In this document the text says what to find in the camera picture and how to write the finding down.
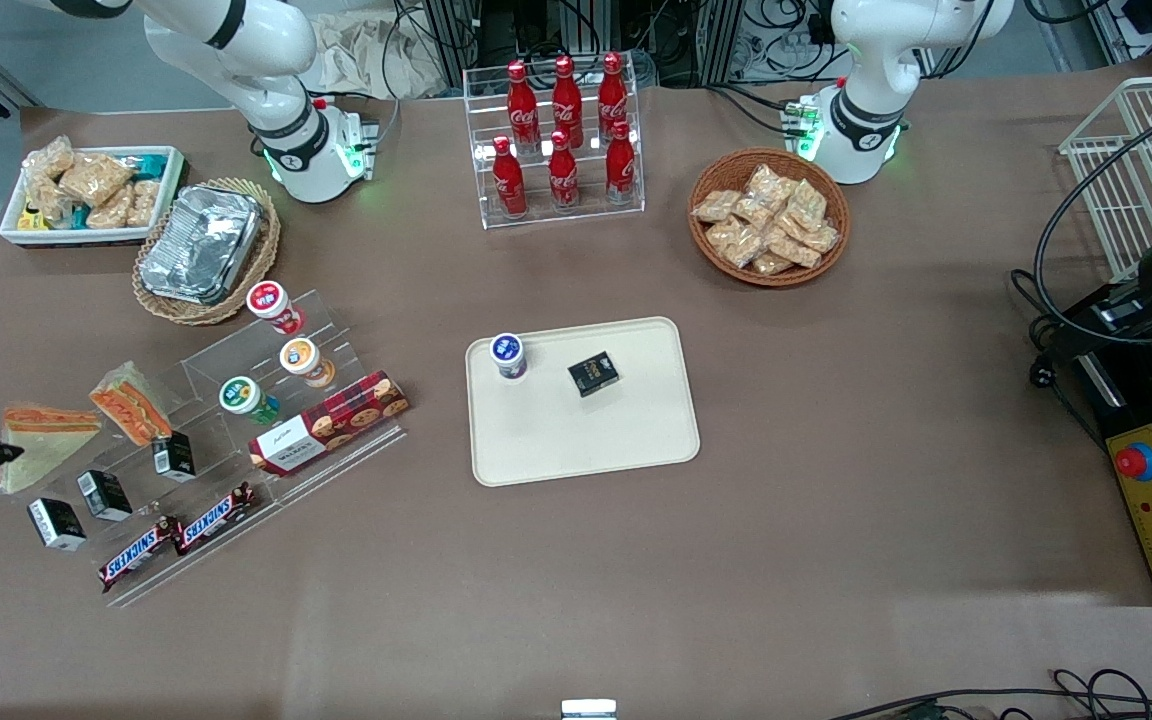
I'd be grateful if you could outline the triangle sandwich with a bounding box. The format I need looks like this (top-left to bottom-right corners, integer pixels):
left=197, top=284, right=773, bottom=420
left=0, top=403, right=103, bottom=497
left=89, top=362, right=175, bottom=448

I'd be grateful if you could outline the arm base connector block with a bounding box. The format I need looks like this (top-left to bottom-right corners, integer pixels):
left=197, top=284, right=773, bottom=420
left=339, top=112, right=383, bottom=183

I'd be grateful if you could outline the oval light wicker tray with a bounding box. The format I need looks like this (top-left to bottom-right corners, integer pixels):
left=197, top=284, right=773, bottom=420
left=132, top=177, right=283, bottom=327

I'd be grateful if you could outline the beige plastic serving tray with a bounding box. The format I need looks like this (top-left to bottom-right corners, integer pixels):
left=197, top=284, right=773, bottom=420
left=464, top=316, right=702, bottom=489

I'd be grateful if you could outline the black box with white label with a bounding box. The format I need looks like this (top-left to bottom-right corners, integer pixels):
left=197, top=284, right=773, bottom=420
left=152, top=432, right=197, bottom=483
left=28, top=498, right=88, bottom=553
left=77, top=470, right=134, bottom=523

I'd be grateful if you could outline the Snickers chocolate bar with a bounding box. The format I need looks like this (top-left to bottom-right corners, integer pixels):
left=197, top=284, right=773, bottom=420
left=174, top=482, right=257, bottom=556
left=99, top=516, right=183, bottom=593

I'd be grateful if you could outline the white rectangular plastic bin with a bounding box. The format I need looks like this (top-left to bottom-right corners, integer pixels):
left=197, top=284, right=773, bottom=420
left=0, top=145, right=188, bottom=250

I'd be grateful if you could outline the clear acrylic tiered display stand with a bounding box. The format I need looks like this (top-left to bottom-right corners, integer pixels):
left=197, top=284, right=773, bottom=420
left=0, top=288, right=409, bottom=609

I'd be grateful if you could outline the green lid yogurt cup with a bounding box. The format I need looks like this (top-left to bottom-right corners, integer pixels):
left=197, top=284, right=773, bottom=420
left=219, top=376, right=281, bottom=426

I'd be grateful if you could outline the silver foil food container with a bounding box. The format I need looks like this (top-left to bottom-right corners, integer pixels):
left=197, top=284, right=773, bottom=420
left=139, top=184, right=268, bottom=307

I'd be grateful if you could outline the red lid yogurt cup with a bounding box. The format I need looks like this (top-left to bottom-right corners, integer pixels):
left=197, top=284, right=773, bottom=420
left=245, top=280, right=306, bottom=337

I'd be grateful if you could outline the orange lid yogurt cup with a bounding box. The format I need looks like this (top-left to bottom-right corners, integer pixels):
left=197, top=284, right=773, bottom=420
left=279, top=337, right=337, bottom=390

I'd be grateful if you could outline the red tartan Walkers shortbread box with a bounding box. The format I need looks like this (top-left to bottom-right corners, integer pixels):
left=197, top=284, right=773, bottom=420
left=249, top=371, right=411, bottom=477

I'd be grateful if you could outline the round brown wicker basket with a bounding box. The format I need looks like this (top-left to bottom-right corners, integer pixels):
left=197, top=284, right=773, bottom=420
left=688, top=148, right=852, bottom=290

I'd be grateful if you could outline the blue lid yogurt cup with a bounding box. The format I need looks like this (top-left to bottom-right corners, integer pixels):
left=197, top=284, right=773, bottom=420
left=490, top=333, right=529, bottom=382

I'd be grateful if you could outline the beige crumpled cloth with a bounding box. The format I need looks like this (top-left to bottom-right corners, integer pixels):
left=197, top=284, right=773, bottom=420
left=301, top=12, right=442, bottom=101

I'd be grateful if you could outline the red Coca-Cola bottle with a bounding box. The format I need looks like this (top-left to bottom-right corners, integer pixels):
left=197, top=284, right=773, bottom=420
left=547, top=130, right=581, bottom=210
left=491, top=136, right=528, bottom=219
left=605, top=120, right=638, bottom=205
left=506, top=60, right=541, bottom=153
left=551, top=55, right=585, bottom=147
left=597, top=52, right=630, bottom=141

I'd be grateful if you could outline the black box with gold print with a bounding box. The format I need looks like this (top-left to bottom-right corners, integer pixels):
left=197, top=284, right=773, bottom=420
left=568, top=352, right=621, bottom=399

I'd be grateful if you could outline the clear acrylic bottle rack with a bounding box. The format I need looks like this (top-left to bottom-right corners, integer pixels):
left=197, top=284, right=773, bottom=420
left=463, top=58, right=646, bottom=232

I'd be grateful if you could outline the white wire basket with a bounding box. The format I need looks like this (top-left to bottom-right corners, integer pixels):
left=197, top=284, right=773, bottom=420
left=1058, top=73, right=1152, bottom=283

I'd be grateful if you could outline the black looped gripper cable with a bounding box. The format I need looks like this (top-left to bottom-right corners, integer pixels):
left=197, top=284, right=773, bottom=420
left=1033, top=90, right=1152, bottom=348

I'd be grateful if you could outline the black machine power cable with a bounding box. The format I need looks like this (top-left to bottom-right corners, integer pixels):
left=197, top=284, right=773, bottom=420
left=1010, top=268, right=1073, bottom=392

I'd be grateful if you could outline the long black cable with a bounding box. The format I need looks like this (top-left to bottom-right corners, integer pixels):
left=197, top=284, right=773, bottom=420
left=826, top=667, right=1152, bottom=720

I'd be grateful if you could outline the aluminium frame rack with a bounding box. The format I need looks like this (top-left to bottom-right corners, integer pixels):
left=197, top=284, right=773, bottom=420
left=424, top=0, right=742, bottom=89

